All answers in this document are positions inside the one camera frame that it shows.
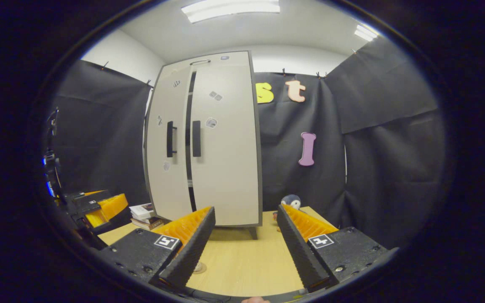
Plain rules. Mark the small ceiling light panel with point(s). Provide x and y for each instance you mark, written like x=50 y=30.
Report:
x=366 y=33

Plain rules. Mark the white cabinet drawer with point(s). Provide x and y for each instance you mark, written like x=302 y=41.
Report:
x=213 y=62

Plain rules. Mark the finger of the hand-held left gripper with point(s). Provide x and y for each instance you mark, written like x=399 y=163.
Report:
x=99 y=219
x=114 y=204

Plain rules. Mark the penguin plush toy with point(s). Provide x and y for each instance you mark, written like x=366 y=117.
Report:
x=291 y=201

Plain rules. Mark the large ceiling light panel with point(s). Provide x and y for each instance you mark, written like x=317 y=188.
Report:
x=230 y=10

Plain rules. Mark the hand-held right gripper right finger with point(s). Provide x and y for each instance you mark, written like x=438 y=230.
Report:
x=299 y=248

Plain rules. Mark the stack of books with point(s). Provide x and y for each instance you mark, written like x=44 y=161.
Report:
x=143 y=214

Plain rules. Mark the white and grey cabinet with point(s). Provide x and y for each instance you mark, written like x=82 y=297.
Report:
x=256 y=126

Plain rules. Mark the white cabinet door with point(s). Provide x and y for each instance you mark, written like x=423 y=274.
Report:
x=162 y=176
x=230 y=160

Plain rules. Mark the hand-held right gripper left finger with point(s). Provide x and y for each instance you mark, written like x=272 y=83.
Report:
x=192 y=248

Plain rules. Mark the black backdrop cloth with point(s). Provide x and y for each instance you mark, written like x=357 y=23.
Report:
x=385 y=168

